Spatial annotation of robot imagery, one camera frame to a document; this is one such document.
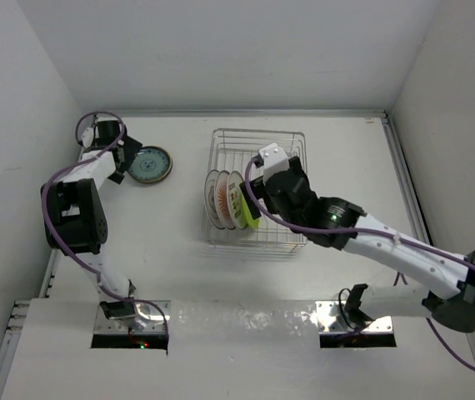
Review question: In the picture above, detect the green plate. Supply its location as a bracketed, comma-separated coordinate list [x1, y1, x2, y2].
[240, 196, 260, 230]

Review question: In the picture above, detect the dark grey blue plate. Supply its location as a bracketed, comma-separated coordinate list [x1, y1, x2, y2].
[127, 146, 173, 184]

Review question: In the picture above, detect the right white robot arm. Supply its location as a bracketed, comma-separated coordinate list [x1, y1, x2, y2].
[241, 148, 475, 333]

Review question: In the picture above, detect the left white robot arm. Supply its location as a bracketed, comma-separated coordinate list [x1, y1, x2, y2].
[41, 112, 142, 326]

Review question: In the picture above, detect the white plate colourful print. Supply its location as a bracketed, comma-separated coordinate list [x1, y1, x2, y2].
[227, 171, 248, 230]

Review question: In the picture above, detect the white plate orange flower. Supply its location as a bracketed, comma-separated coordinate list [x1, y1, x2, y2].
[214, 170, 236, 230]

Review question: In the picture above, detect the white plate dark pattern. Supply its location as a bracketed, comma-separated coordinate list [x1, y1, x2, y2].
[203, 169, 225, 230]

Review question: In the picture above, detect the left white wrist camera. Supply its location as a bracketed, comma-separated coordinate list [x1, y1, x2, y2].
[80, 125, 97, 148]

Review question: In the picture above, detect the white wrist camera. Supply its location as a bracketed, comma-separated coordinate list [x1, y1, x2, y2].
[254, 142, 289, 183]
[80, 125, 97, 148]

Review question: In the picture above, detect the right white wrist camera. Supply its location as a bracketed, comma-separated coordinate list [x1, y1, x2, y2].
[254, 142, 289, 183]

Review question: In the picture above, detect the metal wire dish rack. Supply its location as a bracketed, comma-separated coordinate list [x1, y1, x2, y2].
[203, 127, 308, 253]

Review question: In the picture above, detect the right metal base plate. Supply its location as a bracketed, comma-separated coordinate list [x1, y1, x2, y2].
[315, 300, 393, 336]

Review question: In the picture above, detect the metal base plate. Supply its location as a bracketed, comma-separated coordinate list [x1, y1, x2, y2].
[315, 300, 393, 336]
[93, 301, 171, 335]

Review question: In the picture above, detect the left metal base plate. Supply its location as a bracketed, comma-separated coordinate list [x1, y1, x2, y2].
[93, 301, 171, 335]

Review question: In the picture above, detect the aluminium table frame rail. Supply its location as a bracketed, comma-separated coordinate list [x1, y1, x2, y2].
[0, 108, 470, 400]

